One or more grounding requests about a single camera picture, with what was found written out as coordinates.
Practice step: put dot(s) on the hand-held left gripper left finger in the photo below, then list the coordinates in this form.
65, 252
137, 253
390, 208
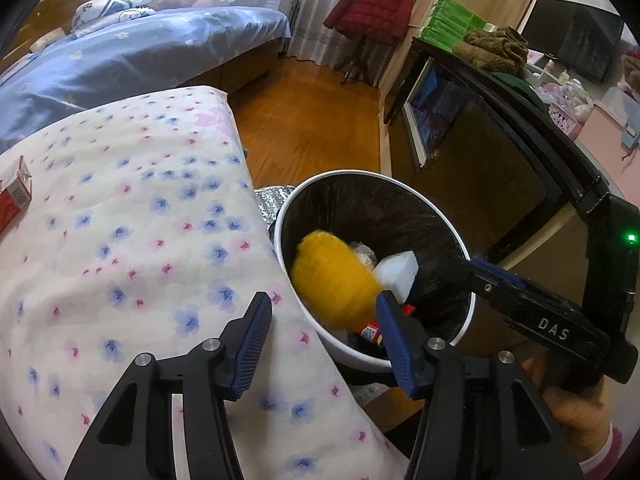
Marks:
252, 340

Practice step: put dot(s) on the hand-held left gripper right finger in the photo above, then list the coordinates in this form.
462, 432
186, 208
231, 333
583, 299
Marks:
395, 340

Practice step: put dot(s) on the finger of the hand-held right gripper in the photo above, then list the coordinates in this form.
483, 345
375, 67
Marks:
492, 280

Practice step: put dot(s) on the red printed wrapper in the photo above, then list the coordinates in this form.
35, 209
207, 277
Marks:
374, 334

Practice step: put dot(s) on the white tissue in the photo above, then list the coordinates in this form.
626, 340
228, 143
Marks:
397, 272

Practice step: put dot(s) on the large yellow foam net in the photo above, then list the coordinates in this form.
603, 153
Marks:
330, 275

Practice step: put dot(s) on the clear plastic wrapper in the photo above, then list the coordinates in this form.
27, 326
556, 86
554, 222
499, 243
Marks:
364, 252

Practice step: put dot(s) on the white trash bin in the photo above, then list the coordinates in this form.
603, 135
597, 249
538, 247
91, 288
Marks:
380, 210

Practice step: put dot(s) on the red snack bag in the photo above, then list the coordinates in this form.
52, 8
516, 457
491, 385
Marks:
15, 197

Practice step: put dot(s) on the person's right forearm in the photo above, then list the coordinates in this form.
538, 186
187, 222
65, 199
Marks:
607, 455

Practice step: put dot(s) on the person's right hand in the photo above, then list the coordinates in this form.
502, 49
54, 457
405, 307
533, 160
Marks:
575, 415

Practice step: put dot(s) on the black cabinet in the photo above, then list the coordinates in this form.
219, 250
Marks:
480, 175

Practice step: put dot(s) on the white floral blanket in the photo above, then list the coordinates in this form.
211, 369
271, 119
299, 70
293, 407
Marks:
150, 270

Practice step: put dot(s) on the silver foil mat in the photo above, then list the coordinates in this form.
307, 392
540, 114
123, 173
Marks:
270, 205

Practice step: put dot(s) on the pink storage box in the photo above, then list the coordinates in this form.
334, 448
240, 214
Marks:
607, 130

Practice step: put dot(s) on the pink patterned box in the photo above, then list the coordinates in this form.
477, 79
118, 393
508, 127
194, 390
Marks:
565, 119

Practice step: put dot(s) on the green cap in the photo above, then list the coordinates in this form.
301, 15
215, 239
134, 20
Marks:
520, 87

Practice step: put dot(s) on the brown fuzzy cloth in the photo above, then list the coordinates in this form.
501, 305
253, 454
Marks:
492, 50

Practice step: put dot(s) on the black television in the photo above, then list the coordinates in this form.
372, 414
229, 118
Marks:
570, 35

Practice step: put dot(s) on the red jacket on coat stand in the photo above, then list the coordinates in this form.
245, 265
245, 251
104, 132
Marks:
362, 55

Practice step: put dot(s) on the stack of green packets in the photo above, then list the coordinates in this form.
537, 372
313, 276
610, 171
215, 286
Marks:
450, 22

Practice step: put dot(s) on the red padded jacket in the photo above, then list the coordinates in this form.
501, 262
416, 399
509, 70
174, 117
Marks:
372, 7

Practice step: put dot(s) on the bed with blue sheet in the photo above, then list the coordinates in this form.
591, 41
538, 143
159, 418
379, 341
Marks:
150, 55

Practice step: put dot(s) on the grey patterned curtain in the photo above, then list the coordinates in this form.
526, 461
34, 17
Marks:
320, 0

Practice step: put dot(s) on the folded printed quilt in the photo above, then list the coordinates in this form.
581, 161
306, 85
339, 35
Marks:
115, 7

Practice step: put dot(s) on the small beige pillow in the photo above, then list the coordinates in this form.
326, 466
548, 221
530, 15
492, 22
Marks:
47, 40

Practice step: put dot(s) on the wooden headboard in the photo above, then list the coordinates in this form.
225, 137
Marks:
50, 12

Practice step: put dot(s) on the leaning picture frame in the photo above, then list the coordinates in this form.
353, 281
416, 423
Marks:
430, 110

